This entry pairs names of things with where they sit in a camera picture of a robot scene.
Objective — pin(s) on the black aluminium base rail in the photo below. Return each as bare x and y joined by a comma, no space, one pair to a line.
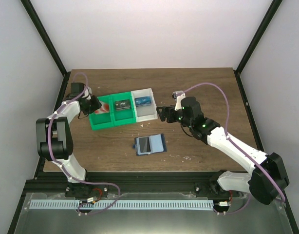
128,182

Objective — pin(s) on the white translucent bin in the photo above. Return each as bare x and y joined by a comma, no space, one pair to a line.
144,113

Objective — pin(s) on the black card stack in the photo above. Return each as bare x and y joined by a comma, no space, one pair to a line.
122,105

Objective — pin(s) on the blue card holder wallet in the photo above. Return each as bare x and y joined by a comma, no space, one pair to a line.
157,145

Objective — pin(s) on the black frame post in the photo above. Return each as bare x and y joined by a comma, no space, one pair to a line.
28,6
271,11

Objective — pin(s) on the red white credit card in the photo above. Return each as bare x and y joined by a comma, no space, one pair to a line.
103,109

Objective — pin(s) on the left black frame post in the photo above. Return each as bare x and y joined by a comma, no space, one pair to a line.
28,6

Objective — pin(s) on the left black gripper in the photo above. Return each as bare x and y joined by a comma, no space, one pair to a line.
96,105

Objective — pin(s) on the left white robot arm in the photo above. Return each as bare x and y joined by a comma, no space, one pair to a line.
54,137

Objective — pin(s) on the right black frame post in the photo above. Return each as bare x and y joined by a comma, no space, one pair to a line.
271,11

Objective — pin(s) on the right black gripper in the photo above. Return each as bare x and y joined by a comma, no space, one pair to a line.
166,109

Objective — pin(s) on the light blue slotted cable duct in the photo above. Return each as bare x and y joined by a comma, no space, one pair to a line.
206,205

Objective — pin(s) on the grey credit card in sleeve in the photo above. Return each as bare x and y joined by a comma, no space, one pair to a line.
144,144

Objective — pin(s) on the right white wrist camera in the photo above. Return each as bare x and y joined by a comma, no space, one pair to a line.
178,96

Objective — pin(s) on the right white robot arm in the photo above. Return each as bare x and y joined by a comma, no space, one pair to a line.
265,176

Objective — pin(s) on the blue card stack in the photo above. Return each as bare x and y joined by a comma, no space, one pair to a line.
143,101

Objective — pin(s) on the green bin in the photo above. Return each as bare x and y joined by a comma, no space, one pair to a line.
123,117
102,121

